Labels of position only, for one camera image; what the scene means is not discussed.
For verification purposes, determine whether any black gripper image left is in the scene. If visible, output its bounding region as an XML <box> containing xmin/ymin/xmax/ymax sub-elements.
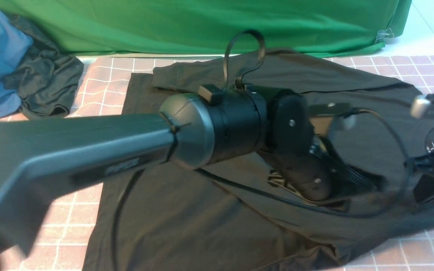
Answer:
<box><xmin>266</xmin><ymin>92</ymin><xmax>385</xmax><ymax>202</ymax></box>

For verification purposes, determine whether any dark gray long-sleeved shirt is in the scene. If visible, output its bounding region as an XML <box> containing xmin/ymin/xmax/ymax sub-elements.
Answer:
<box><xmin>83</xmin><ymin>48</ymin><xmax>434</xmax><ymax>271</ymax></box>

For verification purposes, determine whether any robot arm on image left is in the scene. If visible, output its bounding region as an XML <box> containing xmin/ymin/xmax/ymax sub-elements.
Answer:
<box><xmin>0</xmin><ymin>84</ymin><xmax>383</xmax><ymax>255</ymax></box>

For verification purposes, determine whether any metal binder clip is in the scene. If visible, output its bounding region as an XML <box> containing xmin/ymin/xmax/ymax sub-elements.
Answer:
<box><xmin>375</xmin><ymin>29</ymin><xmax>394</xmax><ymax>43</ymax></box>

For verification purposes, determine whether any pink grid tablecloth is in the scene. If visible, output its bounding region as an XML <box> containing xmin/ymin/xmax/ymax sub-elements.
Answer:
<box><xmin>3</xmin><ymin>56</ymin><xmax>434</xmax><ymax>271</ymax></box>

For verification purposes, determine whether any green backdrop cloth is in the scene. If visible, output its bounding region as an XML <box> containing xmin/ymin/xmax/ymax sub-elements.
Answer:
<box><xmin>0</xmin><ymin>0</ymin><xmax>412</xmax><ymax>58</ymax></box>

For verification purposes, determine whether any dark crumpled garment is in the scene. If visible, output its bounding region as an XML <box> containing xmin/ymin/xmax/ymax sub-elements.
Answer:
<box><xmin>3</xmin><ymin>14</ymin><xmax>84</xmax><ymax>119</ymax></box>

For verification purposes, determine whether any black cable image left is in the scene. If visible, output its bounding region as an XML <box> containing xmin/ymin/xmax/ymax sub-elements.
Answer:
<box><xmin>112</xmin><ymin>29</ymin><xmax>415</xmax><ymax>271</ymax></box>

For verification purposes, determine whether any wrist camera mount image left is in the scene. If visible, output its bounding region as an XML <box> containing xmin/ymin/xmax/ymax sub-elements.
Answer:
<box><xmin>309</xmin><ymin>103</ymin><xmax>356</xmax><ymax>134</ymax></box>

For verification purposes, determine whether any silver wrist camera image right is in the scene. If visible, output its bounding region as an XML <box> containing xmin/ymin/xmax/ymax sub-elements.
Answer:
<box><xmin>410</xmin><ymin>95</ymin><xmax>432</xmax><ymax>119</ymax></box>

